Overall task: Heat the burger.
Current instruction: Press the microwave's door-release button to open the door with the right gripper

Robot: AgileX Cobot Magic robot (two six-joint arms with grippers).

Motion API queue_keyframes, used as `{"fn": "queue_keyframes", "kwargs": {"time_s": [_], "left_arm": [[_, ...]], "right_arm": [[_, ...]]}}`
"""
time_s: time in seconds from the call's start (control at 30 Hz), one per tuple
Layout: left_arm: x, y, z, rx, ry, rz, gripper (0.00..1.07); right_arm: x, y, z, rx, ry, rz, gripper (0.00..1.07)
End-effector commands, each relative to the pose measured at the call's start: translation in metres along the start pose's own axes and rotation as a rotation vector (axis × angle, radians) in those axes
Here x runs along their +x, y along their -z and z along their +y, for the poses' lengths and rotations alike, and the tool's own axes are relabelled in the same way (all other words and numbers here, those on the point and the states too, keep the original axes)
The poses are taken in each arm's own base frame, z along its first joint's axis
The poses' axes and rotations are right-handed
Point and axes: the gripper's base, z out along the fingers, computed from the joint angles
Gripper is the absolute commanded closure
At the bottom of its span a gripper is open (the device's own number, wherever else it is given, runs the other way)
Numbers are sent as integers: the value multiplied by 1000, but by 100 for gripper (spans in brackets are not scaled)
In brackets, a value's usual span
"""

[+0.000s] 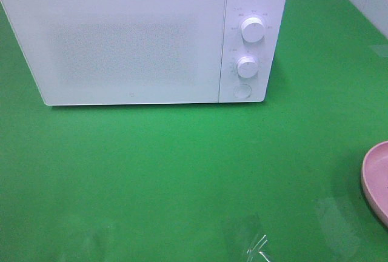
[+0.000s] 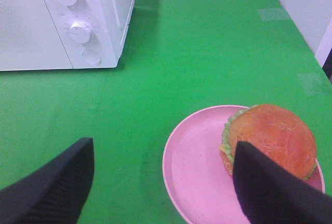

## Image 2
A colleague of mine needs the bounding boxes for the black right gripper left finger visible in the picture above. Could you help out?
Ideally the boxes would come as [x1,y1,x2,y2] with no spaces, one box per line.
[1,137,93,223]

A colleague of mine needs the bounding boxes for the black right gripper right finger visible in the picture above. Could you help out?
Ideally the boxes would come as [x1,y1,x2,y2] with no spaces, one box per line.
[233,141,331,223]

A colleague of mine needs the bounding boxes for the burger with lettuce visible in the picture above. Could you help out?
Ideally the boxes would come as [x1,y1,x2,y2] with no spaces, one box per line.
[219,104,317,180]

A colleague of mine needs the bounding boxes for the pink round plate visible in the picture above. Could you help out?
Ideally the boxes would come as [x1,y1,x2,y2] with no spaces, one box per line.
[162,104,326,224]

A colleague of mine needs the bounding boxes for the round door release button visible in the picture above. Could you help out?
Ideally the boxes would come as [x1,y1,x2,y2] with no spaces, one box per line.
[82,50,101,65]

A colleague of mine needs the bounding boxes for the white microwave door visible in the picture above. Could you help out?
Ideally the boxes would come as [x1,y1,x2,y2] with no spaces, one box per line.
[1,0,72,71]

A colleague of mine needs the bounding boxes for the lower white microwave knob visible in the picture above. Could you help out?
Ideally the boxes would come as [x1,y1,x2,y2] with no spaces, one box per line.
[68,21,92,44]

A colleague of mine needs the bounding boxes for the white microwave oven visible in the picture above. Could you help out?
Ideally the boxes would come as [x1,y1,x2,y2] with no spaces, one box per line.
[1,0,134,71]

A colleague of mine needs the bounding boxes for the clear tape patch on table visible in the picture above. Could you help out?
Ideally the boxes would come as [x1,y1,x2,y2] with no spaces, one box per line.
[257,8,290,21]

